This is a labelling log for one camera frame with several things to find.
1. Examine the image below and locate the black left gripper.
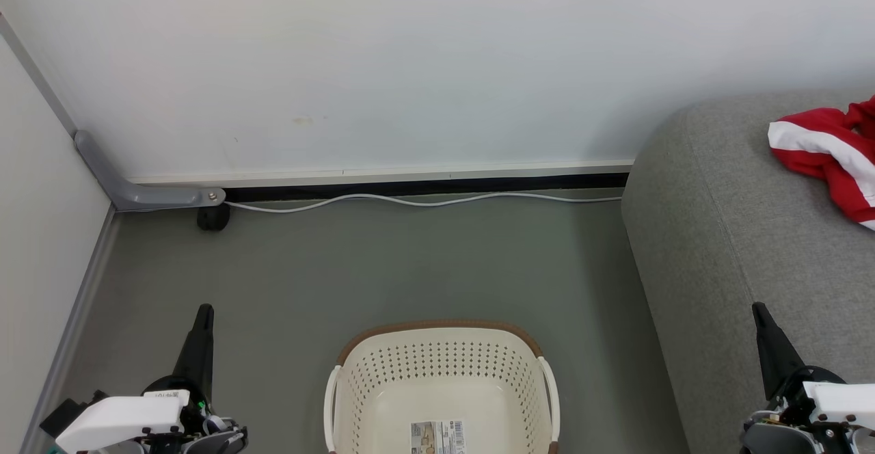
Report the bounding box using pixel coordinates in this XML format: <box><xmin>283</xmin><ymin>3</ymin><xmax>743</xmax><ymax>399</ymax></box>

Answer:
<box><xmin>140</xmin><ymin>304</ymin><xmax>248</xmax><ymax>454</ymax></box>

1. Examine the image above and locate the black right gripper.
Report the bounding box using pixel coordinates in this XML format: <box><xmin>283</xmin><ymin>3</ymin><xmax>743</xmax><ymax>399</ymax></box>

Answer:
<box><xmin>742</xmin><ymin>303</ymin><xmax>875</xmax><ymax>454</ymax></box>

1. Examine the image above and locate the red and white garment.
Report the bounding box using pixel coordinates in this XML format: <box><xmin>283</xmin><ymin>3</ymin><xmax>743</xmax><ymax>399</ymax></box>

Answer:
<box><xmin>768</xmin><ymin>95</ymin><xmax>875</xmax><ymax>231</ymax></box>

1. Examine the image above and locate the cream plastic laundry basket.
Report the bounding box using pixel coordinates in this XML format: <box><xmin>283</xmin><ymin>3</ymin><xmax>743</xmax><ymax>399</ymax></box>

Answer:
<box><xmin>323</xmin><ymin>319</ymin><xmax>561</xmax><ymax>454</ymax></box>

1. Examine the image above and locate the paper label in basket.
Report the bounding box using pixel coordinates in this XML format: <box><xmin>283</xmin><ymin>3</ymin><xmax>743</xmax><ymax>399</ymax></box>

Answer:
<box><xmin>410</xmin><ymin>420</ymin><xmax>466</xmax><ymax>454</ymax></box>

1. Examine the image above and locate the grey fabric sofa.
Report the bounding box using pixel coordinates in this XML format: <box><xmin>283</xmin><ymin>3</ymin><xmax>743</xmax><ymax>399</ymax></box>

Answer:
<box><xmin>621</xmin><ymin>88</ymin><xmax>875</xmax><ymax>454</ymax></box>

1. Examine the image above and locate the black caster wheel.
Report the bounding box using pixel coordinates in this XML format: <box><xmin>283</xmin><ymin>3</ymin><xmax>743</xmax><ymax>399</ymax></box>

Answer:
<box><xmin>197</xmin><ymin>204</ymin><xmax>231</xmax><ymax>232</ymax></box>

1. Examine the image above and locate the grey metal partition foot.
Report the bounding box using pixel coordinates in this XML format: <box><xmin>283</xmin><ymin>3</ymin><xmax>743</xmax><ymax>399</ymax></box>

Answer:
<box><xmin>74</xmin><ymin>130</ymin><xmax>227</xmax><ymax>212</ymax></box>

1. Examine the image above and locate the grey partition frame strip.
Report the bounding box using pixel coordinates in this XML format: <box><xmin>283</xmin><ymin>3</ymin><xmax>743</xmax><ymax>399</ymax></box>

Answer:
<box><xmin>0</xmin><ymin>13</ymin><xmax>118</xmax><ymax>454</ymax></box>

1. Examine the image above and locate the white cable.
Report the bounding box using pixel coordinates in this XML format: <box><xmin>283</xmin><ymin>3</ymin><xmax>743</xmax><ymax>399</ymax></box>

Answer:
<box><xmin>224</xmin><ymin>193</ymin><xmax>624</xmax><ymax>214</ymax></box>

